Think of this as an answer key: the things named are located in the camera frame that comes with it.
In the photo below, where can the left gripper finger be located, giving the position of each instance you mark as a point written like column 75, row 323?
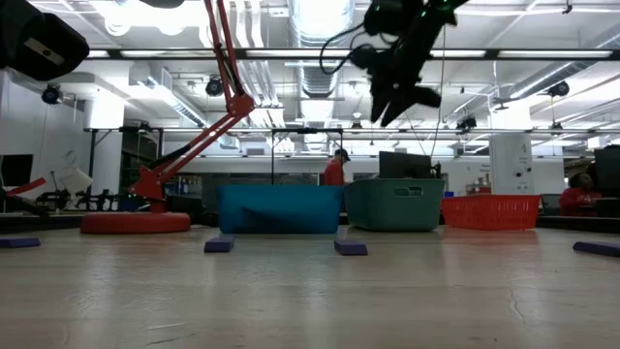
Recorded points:
column 19, row 29

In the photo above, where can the red desk lamp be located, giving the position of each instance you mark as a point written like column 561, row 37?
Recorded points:
column 135, row 223

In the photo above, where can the black overhead crossbar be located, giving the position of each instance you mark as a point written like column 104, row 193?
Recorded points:
column 491, row 53

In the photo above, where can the blue plastic bin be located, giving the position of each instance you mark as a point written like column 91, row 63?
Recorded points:
column 278, row 208

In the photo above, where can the black ceiling spotlight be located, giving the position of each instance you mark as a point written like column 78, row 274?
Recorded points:
column 466, row 123
column 213, row 87
column 51, row 93
column 558, row 88

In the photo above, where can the green plastic bin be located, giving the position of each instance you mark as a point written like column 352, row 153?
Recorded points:
column 382, row 208

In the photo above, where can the silver ceiling air duct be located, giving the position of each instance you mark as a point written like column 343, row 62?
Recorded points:
column 322, row 22

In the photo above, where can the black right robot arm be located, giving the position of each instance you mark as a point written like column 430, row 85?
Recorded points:
column 416, row 19

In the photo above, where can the thin black stand frame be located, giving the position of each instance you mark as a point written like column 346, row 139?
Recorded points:
column 306, row 130

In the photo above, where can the white square pillar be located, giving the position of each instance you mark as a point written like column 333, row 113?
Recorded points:
column 508, row 165

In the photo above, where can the black aluminium table frame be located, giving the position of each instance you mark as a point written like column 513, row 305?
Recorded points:
column 581, row 224

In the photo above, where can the red mesh basket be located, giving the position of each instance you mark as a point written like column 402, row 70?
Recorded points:
column 489, row 213

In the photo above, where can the person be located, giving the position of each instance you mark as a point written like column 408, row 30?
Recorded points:
column 581, row 201
column 334, row 174

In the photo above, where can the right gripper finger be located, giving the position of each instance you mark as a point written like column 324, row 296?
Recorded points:
column 382, row 77
column 424, row 97

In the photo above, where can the black background equipment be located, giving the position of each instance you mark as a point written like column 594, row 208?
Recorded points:
column 72, row 199

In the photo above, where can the white background lamp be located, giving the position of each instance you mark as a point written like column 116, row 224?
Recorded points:
column 77, row 180

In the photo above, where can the dark laptop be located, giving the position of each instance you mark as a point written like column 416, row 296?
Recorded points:
column 551, row 204

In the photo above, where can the dark wall screen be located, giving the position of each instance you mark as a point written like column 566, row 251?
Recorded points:
column 17, row 169

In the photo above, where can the purple rectangular eraser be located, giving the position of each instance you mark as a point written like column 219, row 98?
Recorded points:
column 19, row 242
column 219, row 245
column 598, row 248
column 350, row 248

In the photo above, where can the dark background monitor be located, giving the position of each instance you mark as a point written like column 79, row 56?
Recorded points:
column 608, row 169

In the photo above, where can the black computer monitor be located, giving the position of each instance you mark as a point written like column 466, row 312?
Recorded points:
column 404, row 165

